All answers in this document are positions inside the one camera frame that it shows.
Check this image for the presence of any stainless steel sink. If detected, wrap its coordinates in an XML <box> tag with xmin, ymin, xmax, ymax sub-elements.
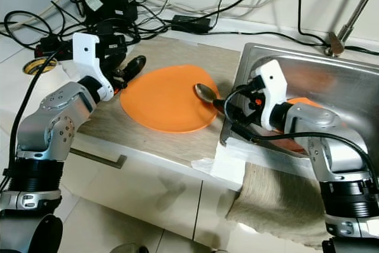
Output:
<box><xmin>220</xmin><ymin>43</ymin><xmax>379</xmax><ymax>174</ymax></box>

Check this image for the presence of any metal faucet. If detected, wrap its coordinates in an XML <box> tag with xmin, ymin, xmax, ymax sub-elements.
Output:
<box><xmin>326</xmin><ymin>0</ymin><xmax>379</xmax><ymax>57</ymax></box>

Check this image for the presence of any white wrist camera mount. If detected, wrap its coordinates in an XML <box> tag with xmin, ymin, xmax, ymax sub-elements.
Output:
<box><xmin>72</xmin><ymin>33</ymin><xmax>114</xmax><ymax>102</ymax></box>
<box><xmin>250</xmin><ymin>59</ymin><xmax>289</xmax><ymax>132</ymax></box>

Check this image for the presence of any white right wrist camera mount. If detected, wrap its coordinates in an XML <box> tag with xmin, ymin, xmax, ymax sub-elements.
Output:
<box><xmin>250</xmin><ymin>59</ymin><xmax>289</xmax><ymax>132</ymax></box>

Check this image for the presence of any orange plastic bowl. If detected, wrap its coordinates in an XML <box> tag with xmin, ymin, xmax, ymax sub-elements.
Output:
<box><xmin>272</xmin><ymin>96</ymin><xmax>326</xmax><ymax>153</ymax></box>

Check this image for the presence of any cream cabinet door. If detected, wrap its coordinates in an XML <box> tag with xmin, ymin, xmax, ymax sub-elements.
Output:
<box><xmin>59</xmin><ymin>146</ymin><xmax>205</xmax><ymax>236</ymax></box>
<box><xmin>189</xmin><ymin>182</ymin><xmax>332</xmax><ymax>253</ymax></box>

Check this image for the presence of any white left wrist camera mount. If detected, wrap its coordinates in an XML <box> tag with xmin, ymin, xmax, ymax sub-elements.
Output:
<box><xmin>72</xmin><ymin>33</ymin><xmax>114</xmax><ymax>102</ymax></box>

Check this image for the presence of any white paper sheet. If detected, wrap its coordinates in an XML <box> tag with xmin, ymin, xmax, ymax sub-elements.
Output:
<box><xmin>192</xmin><ymin>140</ymin><xmax>249</xmax><ymax>191</ymax></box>

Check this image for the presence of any black power adapter brick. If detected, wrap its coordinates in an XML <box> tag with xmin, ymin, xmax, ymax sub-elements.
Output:
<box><xmin>172</xmin><ymin>16</ymin><xmax>213</xmax><ymax>33</ymax></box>

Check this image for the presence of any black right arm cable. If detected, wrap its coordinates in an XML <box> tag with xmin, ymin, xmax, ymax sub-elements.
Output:
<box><xmin>225</xmin><ymin>84</ymin><xmax>379</xmax><ymax>165</ymax></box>

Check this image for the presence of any beige cloth counter mat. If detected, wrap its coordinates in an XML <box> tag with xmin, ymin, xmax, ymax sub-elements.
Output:
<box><xmin>89</xmin><ymin>37</ymin><xmax>240</xmax><ymax>168</ymax></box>

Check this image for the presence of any black battery charger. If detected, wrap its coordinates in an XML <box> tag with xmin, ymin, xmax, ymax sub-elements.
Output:
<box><xmin>80</xmin><ymin>0</ymin><xmax>138</xmax><ymax>25</ymax></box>

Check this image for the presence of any beige hanging towel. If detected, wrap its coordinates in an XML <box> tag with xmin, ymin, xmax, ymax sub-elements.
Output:
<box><xmin>228</xmin><ymin>163</ymin><xmax>332</xmax><ymax>252</ymax></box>

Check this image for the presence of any black power strip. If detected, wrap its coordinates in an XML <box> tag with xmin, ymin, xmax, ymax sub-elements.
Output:
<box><xmin>36</xmin><ymin>34</ymin><xmax>128</xmax><ymax>63</ymax></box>

